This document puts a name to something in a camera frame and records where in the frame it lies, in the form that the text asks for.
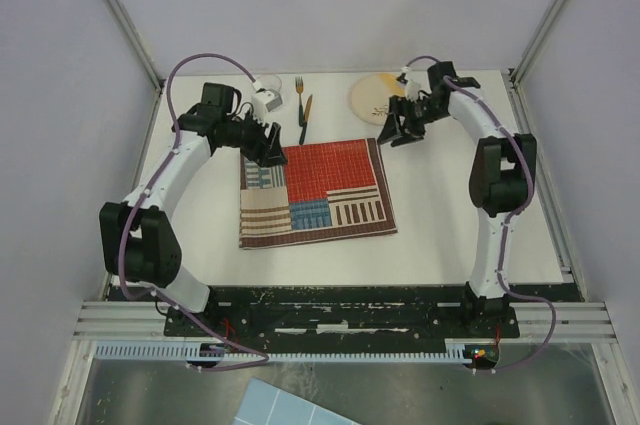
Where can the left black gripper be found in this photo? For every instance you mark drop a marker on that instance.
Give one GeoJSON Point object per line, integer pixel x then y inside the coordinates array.
{"type": "Point", "coordinates": [259, 151]}

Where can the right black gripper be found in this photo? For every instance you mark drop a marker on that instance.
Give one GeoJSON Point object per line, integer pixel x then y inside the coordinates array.
{"type": "Point", "coordinates": [399, 106]}

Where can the cream yellow ceramic plate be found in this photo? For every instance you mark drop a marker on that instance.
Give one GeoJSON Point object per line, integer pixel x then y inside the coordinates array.
{"type": "Point", "coordinates": [369, 97]}

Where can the patchwork patterned placemat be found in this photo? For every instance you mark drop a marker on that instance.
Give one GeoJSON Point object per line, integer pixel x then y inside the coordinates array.
{"type": "Point", "coordinates": [326, 192]}

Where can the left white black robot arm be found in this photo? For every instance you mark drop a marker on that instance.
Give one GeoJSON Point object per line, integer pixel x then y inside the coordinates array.
{"type": "Point", "coordinates": [138, 240]}

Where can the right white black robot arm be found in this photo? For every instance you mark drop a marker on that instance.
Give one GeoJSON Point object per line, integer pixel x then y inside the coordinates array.
{"type": "Point", "coordinates": [502, 178]}

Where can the clear drinking glass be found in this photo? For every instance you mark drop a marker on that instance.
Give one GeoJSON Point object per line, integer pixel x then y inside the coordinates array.
{"type": "Point", "coordinates": [272, 83]}

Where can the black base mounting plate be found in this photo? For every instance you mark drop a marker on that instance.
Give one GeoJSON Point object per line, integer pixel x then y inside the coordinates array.
{"type": "Point", "coordinates": [346, 319]}

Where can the blue tiled board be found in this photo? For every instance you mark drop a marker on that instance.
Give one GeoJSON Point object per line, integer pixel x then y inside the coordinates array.
{"type": "Point", "coordinates": [263, 404]}

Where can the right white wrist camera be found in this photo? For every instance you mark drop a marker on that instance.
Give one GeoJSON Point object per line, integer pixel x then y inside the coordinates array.
{"type": "Point", "coordinates": [411, 87]}

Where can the green handled fork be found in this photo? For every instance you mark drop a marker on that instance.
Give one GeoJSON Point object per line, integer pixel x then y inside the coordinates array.
{"type": "Point", "coordinates": [299, 87]}

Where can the light blue cable duct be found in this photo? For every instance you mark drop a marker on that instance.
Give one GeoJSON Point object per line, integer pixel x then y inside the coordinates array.
{"type": "Point", "coordinates": [197, 352]}

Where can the aluminium front frame rail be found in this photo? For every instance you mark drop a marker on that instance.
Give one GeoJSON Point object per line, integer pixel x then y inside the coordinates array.
{"type": "Point", "coordinates": [575, 323]}

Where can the left aluminium frame post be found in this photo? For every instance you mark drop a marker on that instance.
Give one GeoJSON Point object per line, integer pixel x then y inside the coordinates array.
{"type": "Point", "coordinates": [132, 38]}

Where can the aluminium frame post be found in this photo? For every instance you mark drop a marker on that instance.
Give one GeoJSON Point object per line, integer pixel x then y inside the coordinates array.
{"type": "Point", "coordinates": [543, 30]}
{"type": "Point", "coordinates": [132, 38]}

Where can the right aluminium frame post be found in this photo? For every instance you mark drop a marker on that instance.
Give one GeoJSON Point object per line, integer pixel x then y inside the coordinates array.
{"type": "Point", "coordinates": [543, 30]}

